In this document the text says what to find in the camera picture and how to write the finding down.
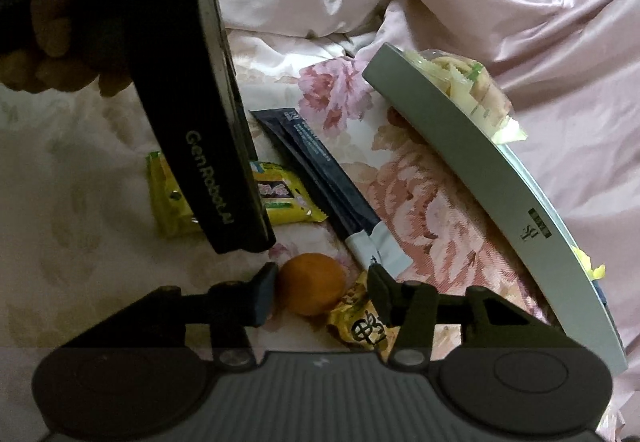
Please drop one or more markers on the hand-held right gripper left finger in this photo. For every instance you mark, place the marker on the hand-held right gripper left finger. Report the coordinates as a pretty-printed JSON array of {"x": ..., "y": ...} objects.
[{"x": 262, "y": 296}]

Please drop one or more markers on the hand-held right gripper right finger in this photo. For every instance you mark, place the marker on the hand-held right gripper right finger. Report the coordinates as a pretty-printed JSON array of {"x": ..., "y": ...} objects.
[{"x": 378, "y": 290}]

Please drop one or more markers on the gold candy wrapper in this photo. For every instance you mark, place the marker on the gold candy wrapper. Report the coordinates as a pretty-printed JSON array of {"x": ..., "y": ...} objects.
[{"x": 357, "y": 322}]

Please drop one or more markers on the orange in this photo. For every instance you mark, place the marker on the orange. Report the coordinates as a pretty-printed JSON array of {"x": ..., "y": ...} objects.
[{"x": 310, "y": 284}]

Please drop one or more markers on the yellow snack packet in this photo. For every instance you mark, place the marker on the yellow snack packet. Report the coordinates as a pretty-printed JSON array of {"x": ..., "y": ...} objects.
[{"x": 285, "y": 194}]

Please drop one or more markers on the dark blue sachet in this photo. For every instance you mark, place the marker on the dark blue sachet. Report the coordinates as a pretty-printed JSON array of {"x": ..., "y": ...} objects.
[{"x": 320, "y": 172}]

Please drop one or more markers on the grey cardboard box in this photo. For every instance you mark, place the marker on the grey cardboard box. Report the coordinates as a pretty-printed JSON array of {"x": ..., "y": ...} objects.
[{"x": 475, "y": 172}]

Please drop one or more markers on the sandwich biscuit packet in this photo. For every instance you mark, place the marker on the sandwich biscuit packet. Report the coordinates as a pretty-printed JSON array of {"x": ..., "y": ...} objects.
[{"x": 475, "y": 87}]

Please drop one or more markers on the person's left hand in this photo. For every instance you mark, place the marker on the person's left hand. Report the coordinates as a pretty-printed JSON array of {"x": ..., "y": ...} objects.
[{"x": 55, "y": 35}]

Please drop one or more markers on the floral bedsheet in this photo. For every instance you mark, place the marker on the floral bedsheet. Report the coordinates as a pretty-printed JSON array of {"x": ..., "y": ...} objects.
[{"x": 425, "y": 202}]

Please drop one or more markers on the blue and yellow packet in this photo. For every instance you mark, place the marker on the blue and yellow packet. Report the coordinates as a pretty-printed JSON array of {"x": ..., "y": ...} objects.
[{"x": 592, "y": 269}]

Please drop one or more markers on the pink sheet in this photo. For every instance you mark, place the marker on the pink sheet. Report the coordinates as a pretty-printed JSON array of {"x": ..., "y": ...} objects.
[{"x": 550, "y": 22}]

